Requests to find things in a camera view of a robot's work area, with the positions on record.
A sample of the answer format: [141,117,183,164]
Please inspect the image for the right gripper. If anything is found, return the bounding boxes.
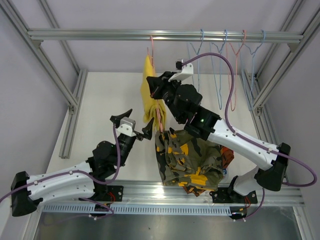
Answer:
[146,71,184,123]

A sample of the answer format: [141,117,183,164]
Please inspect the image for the pink wire hanger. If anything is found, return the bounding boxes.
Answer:
[146,35,167,133]

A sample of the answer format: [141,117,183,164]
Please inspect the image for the blue hanger with camo trousers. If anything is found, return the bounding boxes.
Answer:
[186,28,204,92]

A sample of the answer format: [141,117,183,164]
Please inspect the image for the grey yellow camouflage trousers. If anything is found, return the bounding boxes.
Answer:
[154,130,224,191]

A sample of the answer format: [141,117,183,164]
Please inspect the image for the blue hanger with orange trousers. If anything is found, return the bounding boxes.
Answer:
[209,29,228,110]

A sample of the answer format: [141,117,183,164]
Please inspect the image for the orange brown camouflage trousers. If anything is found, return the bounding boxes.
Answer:
[182,145,235,197]

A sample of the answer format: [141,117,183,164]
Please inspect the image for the blue white patterned trousers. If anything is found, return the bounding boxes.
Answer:
[222,168,228,177]

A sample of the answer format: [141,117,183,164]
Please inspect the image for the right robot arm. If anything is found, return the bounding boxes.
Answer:
[146,71,291,202]

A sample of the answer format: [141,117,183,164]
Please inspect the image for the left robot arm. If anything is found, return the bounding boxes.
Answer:
[9,110,154,217]

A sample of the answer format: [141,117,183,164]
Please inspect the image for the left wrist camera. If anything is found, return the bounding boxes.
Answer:
[116,117,136,137]

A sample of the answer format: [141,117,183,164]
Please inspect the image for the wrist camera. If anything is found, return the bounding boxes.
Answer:
[116,117,136,137]
[168,59,194,82]

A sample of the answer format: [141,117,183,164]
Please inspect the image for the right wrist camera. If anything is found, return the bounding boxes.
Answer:
[168,59,194,82]

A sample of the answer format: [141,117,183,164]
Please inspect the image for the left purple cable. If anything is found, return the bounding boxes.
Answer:
[0,124,123,203]

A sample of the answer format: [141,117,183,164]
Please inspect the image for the aluminium hanging rail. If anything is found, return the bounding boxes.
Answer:
[27,28,304,44]

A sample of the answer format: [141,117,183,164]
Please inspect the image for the white slotted cable duct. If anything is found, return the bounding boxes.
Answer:
[43,203,232,216]

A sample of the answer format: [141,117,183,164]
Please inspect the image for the left aluminium frame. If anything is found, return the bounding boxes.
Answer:
[0,0,88,160]

